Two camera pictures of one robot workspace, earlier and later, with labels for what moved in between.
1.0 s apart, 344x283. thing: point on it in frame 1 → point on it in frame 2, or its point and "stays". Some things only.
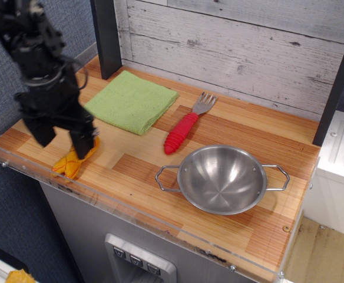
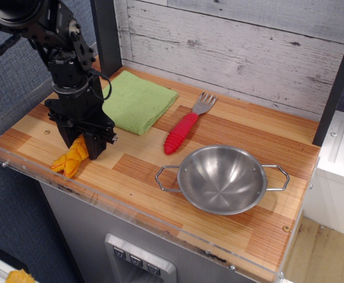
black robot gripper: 55,96 → 80,103
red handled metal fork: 177,137 stays
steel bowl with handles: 222,180 stays
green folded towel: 131,103 stays
